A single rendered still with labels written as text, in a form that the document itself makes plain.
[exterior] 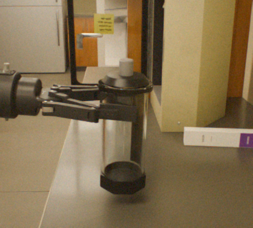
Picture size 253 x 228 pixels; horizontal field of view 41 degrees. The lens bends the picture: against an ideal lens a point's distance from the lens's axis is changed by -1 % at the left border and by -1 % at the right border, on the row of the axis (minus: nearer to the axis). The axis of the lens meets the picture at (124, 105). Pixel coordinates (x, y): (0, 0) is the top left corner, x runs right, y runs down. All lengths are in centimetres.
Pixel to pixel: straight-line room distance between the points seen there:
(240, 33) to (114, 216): 99
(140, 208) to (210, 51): 57
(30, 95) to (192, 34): 55
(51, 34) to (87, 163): 517
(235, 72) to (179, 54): 51
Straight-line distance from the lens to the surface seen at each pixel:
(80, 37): 134
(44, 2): 599
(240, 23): 148
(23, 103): 67
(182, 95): 108
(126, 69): 66
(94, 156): 95
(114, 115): 63
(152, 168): 89
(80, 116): 62
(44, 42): 605
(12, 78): 68
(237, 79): 152
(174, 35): 103
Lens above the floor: 137
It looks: 18 degrees down
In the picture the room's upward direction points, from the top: straight up
